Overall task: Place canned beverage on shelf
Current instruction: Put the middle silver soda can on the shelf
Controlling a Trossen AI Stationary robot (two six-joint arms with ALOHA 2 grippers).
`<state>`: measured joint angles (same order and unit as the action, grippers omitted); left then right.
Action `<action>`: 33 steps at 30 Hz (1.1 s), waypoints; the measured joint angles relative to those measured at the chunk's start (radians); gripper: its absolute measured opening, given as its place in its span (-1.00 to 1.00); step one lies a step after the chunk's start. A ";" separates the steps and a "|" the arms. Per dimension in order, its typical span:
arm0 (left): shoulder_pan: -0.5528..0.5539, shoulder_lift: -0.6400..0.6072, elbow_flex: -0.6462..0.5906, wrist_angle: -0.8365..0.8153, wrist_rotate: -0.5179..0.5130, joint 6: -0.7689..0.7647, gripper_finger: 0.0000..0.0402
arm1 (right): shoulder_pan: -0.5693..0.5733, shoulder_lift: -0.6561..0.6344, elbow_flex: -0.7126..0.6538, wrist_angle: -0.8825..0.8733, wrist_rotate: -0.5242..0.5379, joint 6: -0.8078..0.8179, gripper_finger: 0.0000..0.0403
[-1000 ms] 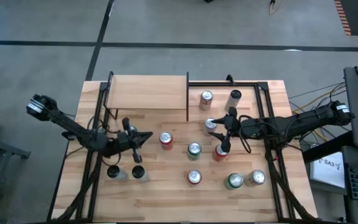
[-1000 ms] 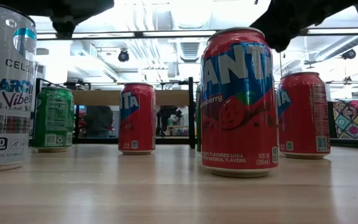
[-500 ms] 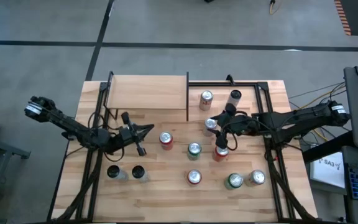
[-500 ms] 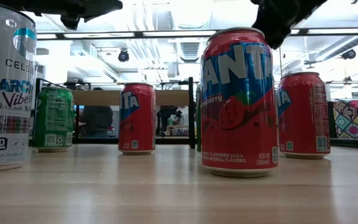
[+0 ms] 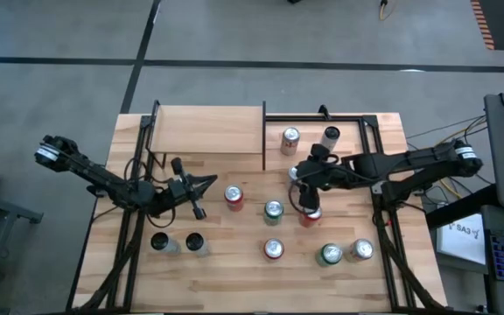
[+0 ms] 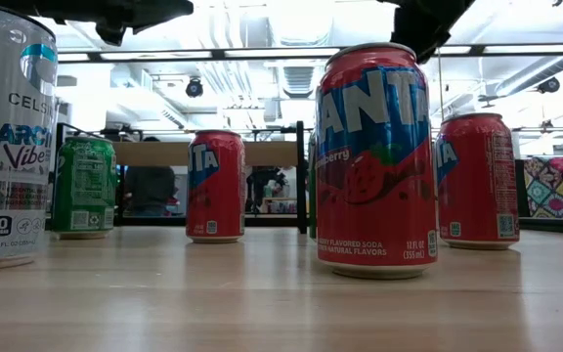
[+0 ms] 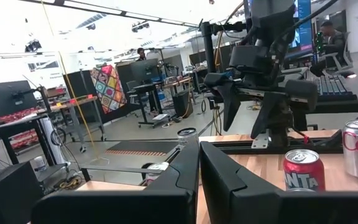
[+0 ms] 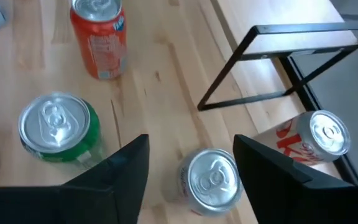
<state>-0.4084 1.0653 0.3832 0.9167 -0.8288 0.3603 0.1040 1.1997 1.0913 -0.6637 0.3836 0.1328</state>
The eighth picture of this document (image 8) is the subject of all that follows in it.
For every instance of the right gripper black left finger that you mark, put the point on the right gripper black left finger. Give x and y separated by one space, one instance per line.
89 202

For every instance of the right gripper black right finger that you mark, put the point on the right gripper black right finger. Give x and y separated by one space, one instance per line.
291 202

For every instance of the silver Diet Coke can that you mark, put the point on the silver Diet Coke can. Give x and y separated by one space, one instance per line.
211 182
328 133

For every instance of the green Sprite can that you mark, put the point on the green Sprite can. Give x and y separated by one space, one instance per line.
57 124

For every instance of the red Fanta strawberry can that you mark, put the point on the red Fanta strawberry can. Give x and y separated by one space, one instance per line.
101 46

